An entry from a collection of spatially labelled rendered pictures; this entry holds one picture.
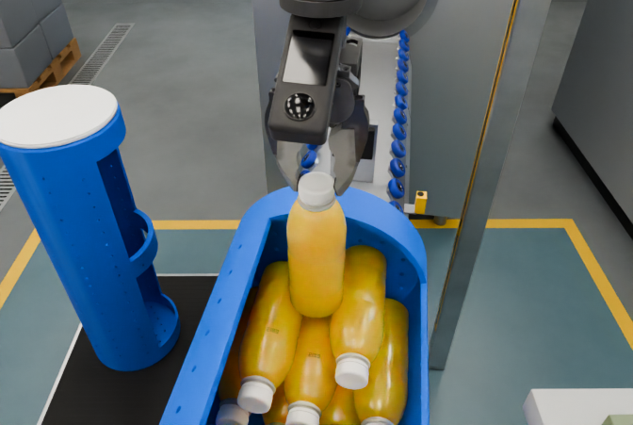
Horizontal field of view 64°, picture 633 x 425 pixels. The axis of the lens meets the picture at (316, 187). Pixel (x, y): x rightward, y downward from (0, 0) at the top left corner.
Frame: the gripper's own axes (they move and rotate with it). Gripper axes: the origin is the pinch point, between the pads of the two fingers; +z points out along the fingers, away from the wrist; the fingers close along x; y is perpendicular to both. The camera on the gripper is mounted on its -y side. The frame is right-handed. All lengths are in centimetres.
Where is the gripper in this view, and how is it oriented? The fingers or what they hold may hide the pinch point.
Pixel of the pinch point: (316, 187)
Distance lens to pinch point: 53.7
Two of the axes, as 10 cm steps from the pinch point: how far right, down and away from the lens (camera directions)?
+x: -9.9, -1.0, 1.2
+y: 1.6, -6.2, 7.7
